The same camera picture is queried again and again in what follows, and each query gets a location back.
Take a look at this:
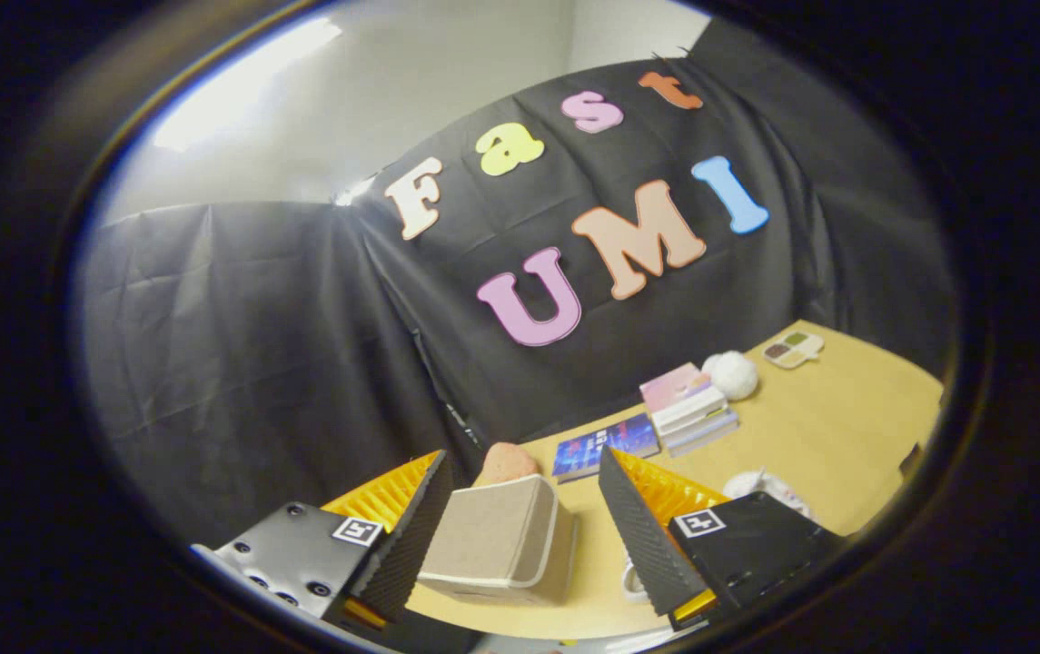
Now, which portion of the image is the black backdrop cloth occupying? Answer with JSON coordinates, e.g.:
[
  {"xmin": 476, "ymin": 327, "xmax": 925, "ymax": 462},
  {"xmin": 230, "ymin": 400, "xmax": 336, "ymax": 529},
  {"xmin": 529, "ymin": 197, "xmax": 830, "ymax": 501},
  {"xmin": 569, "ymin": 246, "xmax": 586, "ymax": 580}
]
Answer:
[{"xmin": 74, "ymin": 18, "xmax": 958, "ymax": 548}]

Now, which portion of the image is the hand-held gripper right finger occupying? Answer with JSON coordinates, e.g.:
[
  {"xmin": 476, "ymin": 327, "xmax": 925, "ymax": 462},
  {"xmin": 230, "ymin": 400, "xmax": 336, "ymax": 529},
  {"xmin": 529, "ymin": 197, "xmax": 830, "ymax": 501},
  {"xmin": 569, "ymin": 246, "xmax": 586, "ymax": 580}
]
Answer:
[{"xmin": 598, "ymin": 446, "xmax": 848, "ymax": 631}]

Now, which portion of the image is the cream palette tray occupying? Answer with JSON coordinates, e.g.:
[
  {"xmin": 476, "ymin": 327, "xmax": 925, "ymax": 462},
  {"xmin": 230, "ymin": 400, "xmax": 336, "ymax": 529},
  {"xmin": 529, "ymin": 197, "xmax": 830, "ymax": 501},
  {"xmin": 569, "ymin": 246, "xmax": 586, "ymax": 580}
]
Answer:
[{"xmin": 763, "ymin": 331, "xmax": 826, "ymax": 371}]

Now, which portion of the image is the white fluffy ball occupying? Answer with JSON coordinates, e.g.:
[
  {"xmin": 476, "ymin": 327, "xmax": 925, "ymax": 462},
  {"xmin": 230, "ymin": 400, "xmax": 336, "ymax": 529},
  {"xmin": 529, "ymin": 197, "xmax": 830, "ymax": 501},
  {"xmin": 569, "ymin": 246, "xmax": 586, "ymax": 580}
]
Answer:
[{"xmin": 701, "ymin": 351, "xmax": 761, "ymax": 402}]

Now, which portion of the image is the dark blue book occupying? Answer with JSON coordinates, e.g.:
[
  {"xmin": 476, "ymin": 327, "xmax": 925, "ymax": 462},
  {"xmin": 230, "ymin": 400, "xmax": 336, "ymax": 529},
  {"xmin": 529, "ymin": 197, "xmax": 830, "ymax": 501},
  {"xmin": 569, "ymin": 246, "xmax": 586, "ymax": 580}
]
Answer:
[{"xmin": 552, "ymin": 413, "xmax": 662, "ymax": 484}]

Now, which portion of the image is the pink fuzzy plush item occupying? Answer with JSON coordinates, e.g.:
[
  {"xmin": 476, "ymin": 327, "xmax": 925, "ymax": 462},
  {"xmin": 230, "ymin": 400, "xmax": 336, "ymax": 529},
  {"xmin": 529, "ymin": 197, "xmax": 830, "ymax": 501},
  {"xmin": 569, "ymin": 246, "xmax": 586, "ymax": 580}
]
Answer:
[{"xmin": 474, "ymin": 442, "xmax": 541, "ymax": 488}]

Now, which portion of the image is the grey-edged book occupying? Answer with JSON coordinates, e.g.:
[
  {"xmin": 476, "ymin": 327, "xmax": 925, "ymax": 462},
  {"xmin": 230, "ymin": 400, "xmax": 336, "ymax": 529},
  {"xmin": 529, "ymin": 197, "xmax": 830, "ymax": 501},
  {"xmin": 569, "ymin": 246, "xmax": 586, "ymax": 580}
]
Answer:
[{"xmin": 661, "ymin": 408, "xmax": 741, "ymax": 459}]

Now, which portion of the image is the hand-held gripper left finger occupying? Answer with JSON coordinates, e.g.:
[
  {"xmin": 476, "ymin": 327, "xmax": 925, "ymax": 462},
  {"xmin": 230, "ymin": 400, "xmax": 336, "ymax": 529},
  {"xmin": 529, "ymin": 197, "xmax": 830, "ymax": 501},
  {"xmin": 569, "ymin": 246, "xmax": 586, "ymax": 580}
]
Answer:
[{"xmin": 193, "ymin": 450, "xmax": 455, "ymax": 629}]

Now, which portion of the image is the pink book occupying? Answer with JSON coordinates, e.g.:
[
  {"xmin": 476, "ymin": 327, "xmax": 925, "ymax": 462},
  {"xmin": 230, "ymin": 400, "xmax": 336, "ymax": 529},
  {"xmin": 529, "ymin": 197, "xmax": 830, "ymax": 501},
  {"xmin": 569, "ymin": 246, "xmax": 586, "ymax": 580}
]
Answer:
[{"xmin": 639, "ymin": 362, "xmax": 712, "ymax": 415}]

